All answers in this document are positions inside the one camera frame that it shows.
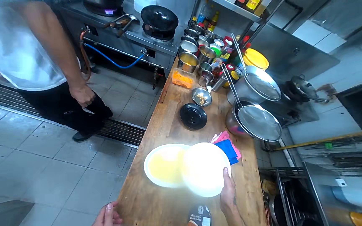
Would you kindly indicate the person's right hand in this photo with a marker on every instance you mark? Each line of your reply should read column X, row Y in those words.
column 228, row 194

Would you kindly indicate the person's left hand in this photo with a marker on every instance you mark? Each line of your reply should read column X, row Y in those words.
column 101, row 219

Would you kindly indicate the person's left thumb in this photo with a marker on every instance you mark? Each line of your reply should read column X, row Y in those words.
column 108, row 215

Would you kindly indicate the person's left fingers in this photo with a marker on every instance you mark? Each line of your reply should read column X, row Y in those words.
column 117, row 217

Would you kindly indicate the person's right thumb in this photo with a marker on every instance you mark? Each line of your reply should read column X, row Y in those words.
column 227, row 177

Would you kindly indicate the round white plate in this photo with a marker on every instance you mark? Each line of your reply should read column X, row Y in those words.
column 204, row 169

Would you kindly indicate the person's right forearm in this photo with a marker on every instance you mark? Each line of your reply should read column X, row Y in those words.
column 233, row 217

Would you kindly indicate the blue cloth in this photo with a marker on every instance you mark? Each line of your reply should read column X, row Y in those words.
column 227, row 150

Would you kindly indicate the pink cloth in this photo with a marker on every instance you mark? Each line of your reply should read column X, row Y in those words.
column 222, row 137

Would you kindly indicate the black package with white print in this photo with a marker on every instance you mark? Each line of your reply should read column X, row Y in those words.
column 196, row 216

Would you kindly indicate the large metal pot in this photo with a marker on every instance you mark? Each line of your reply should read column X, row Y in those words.
column 237, row 90
column 231, row 121

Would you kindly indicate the white bowl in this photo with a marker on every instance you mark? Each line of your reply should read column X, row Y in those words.
column 146, row 169

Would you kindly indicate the yellow liquid food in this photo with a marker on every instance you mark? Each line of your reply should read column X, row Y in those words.
column 163, row 166

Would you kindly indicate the black round dish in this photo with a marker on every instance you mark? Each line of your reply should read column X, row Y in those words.
column 193, row 116

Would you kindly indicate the metal floor drain grate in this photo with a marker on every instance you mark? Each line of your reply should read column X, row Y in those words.
column 123, row 131

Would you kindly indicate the metal storage rack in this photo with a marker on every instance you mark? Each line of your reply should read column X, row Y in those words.
column 309, row 197

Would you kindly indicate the small metal bowl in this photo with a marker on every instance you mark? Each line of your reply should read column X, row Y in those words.
column 196, row 93

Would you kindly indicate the white spoon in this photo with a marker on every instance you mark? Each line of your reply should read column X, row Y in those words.
column 209, row 89

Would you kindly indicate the tall metal shaker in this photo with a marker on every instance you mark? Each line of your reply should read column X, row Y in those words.
column 219, row 83

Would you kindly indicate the yellow pole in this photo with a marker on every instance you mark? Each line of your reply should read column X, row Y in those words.
column 325, row 139

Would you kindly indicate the shredded orange food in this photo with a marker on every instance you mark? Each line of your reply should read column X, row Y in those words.
column 182, row 79

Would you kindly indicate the clear plastic food container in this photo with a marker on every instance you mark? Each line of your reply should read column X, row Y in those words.
column 172, row 82

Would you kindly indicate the yellow plastic lid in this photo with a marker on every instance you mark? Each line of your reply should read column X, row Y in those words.
column 255, row 59

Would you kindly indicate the group of condiment bottles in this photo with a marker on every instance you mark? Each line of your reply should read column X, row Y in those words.
column 226, row 53

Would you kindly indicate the group of metal seasoning cups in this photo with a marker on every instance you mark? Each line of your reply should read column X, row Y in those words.
column 188, row 47

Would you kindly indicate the steel stove counter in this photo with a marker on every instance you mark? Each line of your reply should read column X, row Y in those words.
column 127, row 42

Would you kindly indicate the black wok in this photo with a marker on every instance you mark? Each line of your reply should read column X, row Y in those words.
column 159, row 18
column 101, row 5

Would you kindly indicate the metal ladles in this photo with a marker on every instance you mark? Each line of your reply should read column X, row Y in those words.
column 125, row 23

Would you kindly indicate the steel wall panel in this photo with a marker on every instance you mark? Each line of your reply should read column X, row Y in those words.
column 291, row 53

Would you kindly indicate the metal wall shelf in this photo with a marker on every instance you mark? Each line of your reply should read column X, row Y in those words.
column 237, row 11

